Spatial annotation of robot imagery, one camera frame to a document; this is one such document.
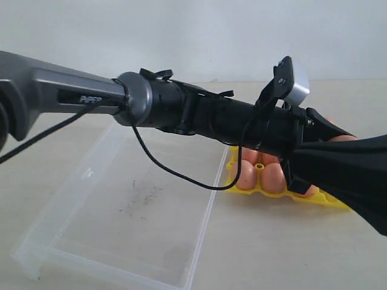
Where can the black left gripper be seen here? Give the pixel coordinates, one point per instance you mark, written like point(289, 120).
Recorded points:
point(354, 172)

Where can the brown egg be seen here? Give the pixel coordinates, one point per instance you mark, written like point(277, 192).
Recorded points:
point(269, 159)
point(273, 179)
point(252, 156)
point(312, 190)
point(248, 177)
point(343, 138)

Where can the clear plastic bin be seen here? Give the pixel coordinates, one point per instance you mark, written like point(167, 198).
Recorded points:
point(122, 219)

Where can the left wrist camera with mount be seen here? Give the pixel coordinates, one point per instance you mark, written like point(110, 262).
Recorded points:
point(290, 83)

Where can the yellow plastic egg tray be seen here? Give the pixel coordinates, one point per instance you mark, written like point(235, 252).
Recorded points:
point(319, 196)

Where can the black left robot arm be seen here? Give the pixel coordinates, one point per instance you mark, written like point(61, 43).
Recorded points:
point(39, 98)

